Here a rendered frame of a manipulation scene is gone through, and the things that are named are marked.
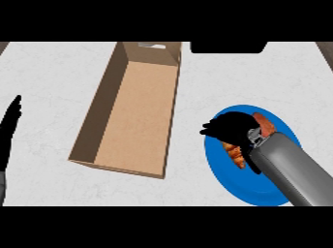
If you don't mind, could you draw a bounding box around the blue plate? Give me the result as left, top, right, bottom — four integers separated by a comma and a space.
203, 104, 303, 206

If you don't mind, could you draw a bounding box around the golden brown croissant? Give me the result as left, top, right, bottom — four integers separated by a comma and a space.
220, 111, 278, 171

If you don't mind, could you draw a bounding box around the black appliance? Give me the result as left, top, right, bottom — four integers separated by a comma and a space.
188, 42, 267, 54

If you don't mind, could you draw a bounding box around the open cardboard box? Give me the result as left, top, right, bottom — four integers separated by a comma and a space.
67, 42, 182, 180

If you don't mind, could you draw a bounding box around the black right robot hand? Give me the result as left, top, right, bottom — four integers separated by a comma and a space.
198, 111, 263, 175

